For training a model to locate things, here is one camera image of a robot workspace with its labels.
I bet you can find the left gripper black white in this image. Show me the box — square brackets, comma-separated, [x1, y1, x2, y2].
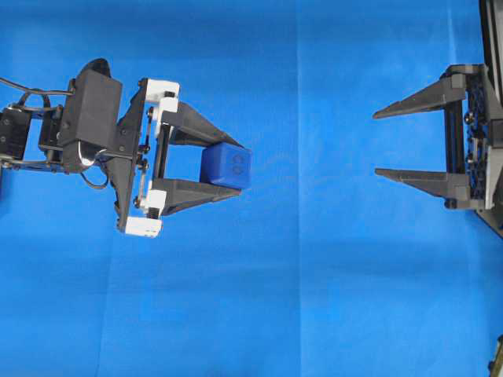
[112, 79, 241, 237]

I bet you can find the blue table cloth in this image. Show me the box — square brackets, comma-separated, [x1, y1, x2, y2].
[1, 1, 502, 376]

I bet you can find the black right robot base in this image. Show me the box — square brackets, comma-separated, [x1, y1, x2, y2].
[479, 1, 502, 236]

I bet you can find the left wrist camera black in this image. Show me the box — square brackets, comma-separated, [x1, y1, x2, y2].
[57, 58, 122, 174]

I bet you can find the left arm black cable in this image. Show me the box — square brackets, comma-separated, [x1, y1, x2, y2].
[0, 77, 75, 113]

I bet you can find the blue block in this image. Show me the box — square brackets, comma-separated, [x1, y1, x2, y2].
[200, 143, 252, 189]

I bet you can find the dark object bottom right corner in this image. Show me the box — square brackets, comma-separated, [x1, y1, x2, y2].
[488, 335, 503, 377]

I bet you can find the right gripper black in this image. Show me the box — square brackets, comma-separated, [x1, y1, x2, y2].
[373, 64, 502, 210]

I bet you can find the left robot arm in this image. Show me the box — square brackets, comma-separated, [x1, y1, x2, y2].
[1, 71, 251, 237]

